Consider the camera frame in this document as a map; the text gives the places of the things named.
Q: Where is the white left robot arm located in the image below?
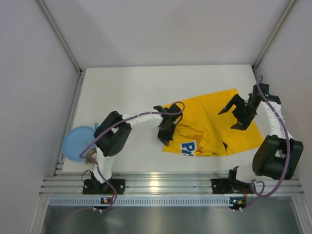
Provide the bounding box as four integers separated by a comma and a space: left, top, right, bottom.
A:
92, 101, 185, 185

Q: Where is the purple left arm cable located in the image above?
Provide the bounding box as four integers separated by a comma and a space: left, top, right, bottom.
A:
80, 101, 185, 213

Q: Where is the aluminium frame post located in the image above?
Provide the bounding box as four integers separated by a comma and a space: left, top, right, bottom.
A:
252, 0, 298, 73
36, 0, 82, 74

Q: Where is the aluminium front frame rail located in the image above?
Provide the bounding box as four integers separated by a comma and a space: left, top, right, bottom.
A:
39, 172, 304, 195

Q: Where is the silver metal cup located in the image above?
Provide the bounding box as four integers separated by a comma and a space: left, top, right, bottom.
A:
85, 148, 97, 164

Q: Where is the perforated metal cable duct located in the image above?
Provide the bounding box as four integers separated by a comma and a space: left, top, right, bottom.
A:
48, 197, 247, 207

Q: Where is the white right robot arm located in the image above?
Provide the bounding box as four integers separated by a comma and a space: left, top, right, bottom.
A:
220, 83, 304, 183

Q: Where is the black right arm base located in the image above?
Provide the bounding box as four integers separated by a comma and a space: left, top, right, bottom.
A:
211, 167, 254, 195

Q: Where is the blue plastic plate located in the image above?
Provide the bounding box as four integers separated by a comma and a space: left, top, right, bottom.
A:
62, 126, 95, 162

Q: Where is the right aluminium frame post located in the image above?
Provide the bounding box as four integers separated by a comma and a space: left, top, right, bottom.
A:
252, 0, 298, 73

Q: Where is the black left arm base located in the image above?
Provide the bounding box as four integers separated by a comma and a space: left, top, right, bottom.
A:
82, 179, 126, 195

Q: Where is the left aluminium frame post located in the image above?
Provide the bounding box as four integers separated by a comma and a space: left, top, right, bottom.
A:
36, 0, 82, 74

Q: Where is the yellow pikachu place mat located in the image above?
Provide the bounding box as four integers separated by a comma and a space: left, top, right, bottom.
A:
163, 88, 263, 156

